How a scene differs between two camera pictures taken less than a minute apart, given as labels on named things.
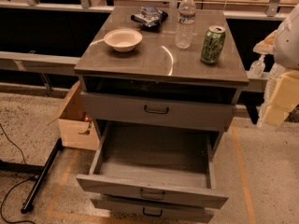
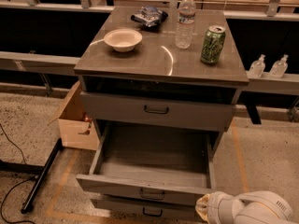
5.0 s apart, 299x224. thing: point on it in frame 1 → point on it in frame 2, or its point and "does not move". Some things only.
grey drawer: [163, 163] does not move
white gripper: [288, 46] → [214, 207]
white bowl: [123, 40] does not move
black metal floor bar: [35, 188] does not move
